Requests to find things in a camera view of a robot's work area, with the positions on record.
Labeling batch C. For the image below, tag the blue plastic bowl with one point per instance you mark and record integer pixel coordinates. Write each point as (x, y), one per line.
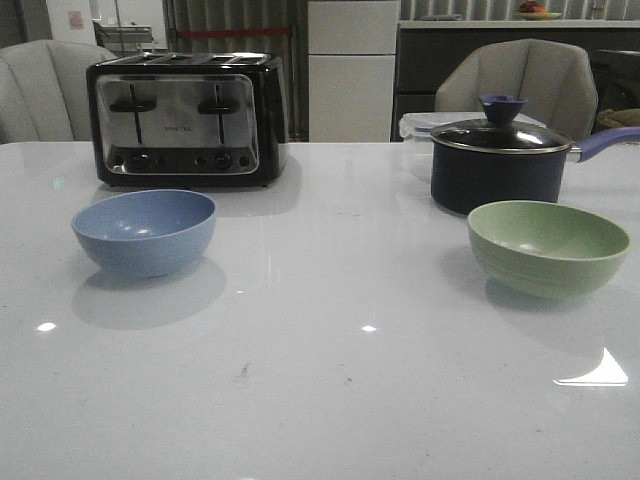
(148, 233)

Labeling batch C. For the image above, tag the green plastic bowl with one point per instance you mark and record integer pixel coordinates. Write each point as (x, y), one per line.
(546, 250)

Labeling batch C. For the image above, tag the clear plastic food container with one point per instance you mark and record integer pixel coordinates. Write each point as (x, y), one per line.
(415, 129)

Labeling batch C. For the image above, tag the dark blue saucepan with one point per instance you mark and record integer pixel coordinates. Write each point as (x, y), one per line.
(462, 180)

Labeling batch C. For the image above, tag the white refrigerator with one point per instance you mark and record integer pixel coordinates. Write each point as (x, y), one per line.
(351, 65)

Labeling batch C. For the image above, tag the black and steel toaster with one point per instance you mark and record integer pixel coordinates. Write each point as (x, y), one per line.
(189, 119)

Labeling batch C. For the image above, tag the glass pot lid blue knob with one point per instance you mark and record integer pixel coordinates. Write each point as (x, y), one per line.
(499, 130)

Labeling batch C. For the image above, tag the right grey upholstered chair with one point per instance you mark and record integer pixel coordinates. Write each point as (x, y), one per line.
(555, 78)

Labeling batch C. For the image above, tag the grey upholstered chair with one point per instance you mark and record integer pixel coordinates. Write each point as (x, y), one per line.
(44, 90)
(555, 78)

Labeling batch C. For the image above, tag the metal rack trolley background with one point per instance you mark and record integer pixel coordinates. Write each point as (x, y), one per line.
(129, 26)

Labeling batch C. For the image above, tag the fruit plate on counter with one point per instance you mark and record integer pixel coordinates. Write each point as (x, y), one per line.
(534, 11)

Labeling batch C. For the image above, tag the left grey upholstered chair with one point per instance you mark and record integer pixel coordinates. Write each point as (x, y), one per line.
(44, 90)

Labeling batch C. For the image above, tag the dark kitchen counter cabinet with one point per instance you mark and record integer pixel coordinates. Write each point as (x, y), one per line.
(429, 51)

